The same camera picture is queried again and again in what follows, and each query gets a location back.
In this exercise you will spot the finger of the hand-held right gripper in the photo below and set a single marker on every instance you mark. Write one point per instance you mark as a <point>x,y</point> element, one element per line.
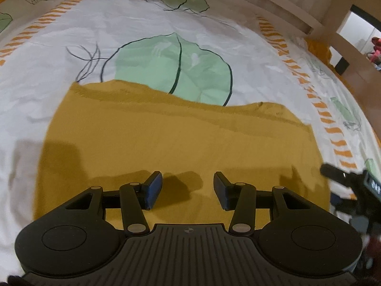
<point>332,172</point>

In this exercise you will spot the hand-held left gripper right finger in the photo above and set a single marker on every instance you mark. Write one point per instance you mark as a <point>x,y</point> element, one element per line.
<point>221,190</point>

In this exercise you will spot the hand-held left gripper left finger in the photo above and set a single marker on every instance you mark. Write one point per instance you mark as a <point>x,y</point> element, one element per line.
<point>154,190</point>

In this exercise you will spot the mustard yellow knit sweater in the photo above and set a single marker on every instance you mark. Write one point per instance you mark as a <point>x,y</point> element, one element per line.
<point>178,131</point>

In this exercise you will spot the dark red cloth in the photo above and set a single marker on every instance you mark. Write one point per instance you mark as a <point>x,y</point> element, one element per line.
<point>373,253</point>

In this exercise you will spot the black box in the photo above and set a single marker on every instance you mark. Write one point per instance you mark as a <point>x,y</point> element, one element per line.
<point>342,65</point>

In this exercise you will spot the mustard yellow cloth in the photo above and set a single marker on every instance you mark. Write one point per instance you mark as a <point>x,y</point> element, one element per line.
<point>319,49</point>

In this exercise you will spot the white leaf-print bedsheet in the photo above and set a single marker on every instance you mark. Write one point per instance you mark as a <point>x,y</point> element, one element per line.
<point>89,29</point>

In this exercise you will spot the light wooden bed frame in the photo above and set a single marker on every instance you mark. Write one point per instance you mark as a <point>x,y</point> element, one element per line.
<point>297,0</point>

